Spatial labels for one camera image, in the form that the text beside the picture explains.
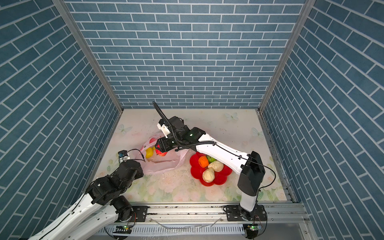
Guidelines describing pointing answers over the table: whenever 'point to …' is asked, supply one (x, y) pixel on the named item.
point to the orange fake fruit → (203, 161)
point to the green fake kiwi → (210, 159)
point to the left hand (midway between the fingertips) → (142, 165)
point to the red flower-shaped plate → (197, 171)
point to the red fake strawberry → (163, 154)
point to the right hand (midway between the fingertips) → (158, 142)
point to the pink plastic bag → (157, 164)
